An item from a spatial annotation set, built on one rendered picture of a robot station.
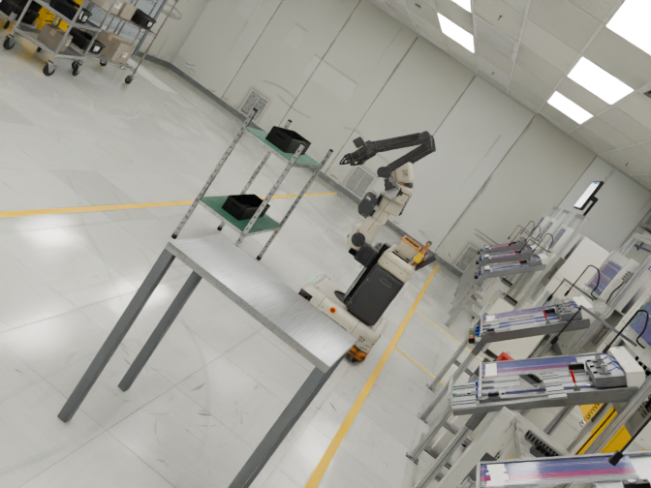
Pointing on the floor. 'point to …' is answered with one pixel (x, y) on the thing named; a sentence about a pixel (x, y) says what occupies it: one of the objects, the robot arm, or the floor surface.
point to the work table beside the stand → (307, 345)
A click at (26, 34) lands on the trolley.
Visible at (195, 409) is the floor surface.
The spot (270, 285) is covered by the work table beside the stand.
